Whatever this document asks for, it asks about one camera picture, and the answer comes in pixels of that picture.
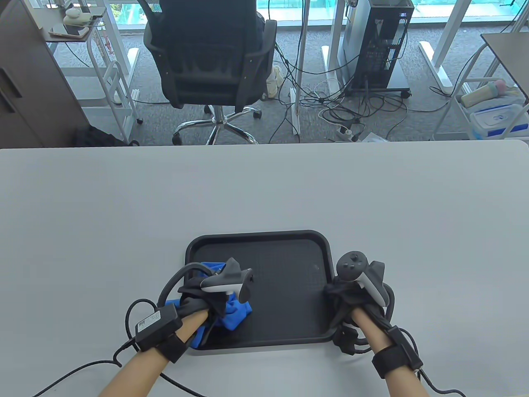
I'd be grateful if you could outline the person's right hand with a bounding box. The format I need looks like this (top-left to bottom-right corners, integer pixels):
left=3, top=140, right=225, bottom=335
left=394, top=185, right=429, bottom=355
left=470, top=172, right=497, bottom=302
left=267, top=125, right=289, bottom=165
left=322, top=281, right=391, bottom=327

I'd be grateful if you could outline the person's left hand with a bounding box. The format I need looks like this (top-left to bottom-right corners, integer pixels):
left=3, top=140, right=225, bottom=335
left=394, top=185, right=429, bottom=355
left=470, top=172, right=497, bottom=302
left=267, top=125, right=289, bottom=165
left=178, top=277, right=232, bottom=331

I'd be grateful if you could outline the blue rectangular towel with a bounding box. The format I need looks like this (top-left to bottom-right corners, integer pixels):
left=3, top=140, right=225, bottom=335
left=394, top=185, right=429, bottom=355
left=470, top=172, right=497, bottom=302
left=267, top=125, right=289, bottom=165
left=165, top=261, right=253, bottom=350

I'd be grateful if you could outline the black plastic tray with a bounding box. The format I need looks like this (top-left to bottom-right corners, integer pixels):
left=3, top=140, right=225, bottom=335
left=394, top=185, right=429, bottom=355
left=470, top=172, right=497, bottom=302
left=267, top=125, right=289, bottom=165
left=185, top=230, right=338, bottom=351

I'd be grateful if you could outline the person's right forearm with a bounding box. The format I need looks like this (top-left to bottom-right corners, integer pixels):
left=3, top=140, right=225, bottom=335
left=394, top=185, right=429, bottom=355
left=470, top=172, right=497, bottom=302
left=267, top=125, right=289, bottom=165
left=351, top=308, right=430, bottom=397

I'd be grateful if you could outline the grey right hand controller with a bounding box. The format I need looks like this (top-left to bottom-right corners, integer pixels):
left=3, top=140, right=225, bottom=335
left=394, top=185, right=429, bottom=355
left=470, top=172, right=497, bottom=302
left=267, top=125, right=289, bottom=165
left=337, top=251, right=389, bottom=307

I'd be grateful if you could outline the grey hand controller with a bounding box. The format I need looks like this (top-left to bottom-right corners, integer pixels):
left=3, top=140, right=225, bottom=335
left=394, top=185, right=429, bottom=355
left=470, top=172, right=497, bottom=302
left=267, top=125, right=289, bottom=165
left=337, top=251, right=389, bottom=307
left=200, top=257, right=255, bottom=302

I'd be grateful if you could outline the grey left hand controller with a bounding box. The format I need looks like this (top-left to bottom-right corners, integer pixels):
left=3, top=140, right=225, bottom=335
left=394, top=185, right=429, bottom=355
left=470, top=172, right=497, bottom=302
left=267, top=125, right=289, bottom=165
left=200, top=257, right=255, bottom=302

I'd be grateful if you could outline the black left wristband sensor box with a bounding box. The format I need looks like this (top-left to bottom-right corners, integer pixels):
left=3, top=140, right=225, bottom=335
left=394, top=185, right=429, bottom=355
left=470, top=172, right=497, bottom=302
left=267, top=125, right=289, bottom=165
left=136, top=304, right=188, bottom=364

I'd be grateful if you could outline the black wristband sensor box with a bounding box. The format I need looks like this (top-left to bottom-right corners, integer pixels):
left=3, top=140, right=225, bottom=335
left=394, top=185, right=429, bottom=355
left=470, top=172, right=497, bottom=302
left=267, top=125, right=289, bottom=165
left=136, top=304, right=188, bottom=364
left=371, top=326, right=424, bottom=379

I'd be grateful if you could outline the black right wristband sensor box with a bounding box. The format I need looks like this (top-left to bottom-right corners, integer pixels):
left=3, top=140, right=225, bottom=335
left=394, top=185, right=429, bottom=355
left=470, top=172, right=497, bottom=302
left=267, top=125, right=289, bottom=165
left=371, top=326, right=424, bottom=379

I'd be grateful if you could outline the black bag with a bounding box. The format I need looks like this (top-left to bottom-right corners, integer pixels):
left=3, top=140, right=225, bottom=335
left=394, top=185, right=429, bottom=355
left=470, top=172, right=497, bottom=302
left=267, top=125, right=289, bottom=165
left=74, top=125, right=140, bottom=147

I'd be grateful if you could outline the white rolling cart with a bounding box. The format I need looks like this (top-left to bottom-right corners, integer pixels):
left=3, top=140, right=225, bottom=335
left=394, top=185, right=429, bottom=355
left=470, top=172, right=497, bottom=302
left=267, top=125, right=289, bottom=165
left=46, top=6, right=144, bottom=144

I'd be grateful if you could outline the grey computer trolley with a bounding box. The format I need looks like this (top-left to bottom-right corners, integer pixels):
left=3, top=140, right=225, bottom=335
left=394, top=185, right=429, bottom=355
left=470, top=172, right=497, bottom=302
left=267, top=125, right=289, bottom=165
left=345, top=62, right=412, bottom=99

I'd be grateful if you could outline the pastel bottle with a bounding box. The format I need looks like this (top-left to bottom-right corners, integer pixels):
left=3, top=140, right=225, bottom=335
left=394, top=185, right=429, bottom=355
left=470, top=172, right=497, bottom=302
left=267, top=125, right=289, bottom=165
left=460, top=80, right=507, bottom=106

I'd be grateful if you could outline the black office chair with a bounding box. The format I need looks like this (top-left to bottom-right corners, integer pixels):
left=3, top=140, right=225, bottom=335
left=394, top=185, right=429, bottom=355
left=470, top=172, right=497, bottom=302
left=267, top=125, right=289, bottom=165
left=136, top=0, right=278, bottom=145

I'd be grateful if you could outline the white desk leg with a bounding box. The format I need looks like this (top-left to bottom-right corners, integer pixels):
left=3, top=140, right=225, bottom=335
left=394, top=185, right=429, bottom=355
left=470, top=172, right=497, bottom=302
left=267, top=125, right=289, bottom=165
left=321, top=0, right=347, bottom=93
left=99, top=0, right=141, bottom=83
left=419, top=0, right=472, bottom=93
left=289, top=0, right=311, bottom=137

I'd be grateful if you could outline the black computer tower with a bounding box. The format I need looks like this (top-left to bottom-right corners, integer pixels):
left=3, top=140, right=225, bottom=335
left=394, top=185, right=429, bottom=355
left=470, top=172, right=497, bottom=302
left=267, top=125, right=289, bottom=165
left=338, top=0, right=415, bottom=89

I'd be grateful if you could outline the brown cabinet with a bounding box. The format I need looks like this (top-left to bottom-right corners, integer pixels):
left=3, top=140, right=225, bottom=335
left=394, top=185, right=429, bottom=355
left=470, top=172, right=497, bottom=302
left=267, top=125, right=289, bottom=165
left=0, top=0, right=89, bottom=148

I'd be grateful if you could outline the dark side table top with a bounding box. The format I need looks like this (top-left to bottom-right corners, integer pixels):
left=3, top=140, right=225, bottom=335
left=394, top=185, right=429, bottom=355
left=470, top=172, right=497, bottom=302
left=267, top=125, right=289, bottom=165
left=481, top=32, right=529, bottom=104

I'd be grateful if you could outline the smartphone with dark screen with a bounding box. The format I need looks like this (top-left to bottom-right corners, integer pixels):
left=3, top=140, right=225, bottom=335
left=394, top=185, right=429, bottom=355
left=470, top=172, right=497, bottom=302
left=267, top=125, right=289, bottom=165
left=49, top=23, right=89, bottom=38

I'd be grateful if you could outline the cream rounded object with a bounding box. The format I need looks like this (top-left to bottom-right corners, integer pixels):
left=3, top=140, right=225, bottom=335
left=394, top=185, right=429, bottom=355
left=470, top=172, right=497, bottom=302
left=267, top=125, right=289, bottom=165
left=63, top=7, right=92, bottom=24

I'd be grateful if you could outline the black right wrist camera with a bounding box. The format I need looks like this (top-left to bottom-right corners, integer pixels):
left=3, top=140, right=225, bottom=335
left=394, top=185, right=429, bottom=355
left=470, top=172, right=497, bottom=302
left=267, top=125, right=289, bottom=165
left=334, top=323, right=370, bottom=356

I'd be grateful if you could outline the black right glove cable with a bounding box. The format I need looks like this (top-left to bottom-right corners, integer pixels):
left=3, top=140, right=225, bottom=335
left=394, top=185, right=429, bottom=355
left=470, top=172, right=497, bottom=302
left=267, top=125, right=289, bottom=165
left=382, top=283, right=466, bottom=397

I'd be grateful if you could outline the bundle of floor cables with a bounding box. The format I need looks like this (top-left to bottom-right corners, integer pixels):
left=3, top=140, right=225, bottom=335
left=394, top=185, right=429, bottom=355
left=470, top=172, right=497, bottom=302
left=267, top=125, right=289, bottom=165
left=269, top=41, right=414, bottom=143

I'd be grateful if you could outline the white wire cart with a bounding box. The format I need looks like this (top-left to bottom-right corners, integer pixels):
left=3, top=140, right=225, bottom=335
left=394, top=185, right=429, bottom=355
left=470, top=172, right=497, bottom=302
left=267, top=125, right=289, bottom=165
left=432, top=41, right=529, bottom=141

